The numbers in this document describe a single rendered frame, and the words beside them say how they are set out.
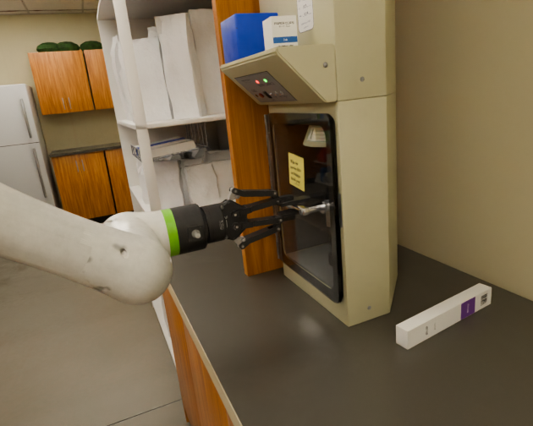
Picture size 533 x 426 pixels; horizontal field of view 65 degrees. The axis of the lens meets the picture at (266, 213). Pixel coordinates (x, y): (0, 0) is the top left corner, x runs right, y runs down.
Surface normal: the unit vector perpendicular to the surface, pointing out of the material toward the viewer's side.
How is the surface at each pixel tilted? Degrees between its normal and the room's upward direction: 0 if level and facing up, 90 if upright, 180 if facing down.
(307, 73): 90
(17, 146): 90
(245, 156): 90
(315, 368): 0
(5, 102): 90
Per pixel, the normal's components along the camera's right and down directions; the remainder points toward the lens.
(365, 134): 0.40, 0.22
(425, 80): -0.91, 0.19
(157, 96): -0.07, 0.36
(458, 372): -0.10, -0.96
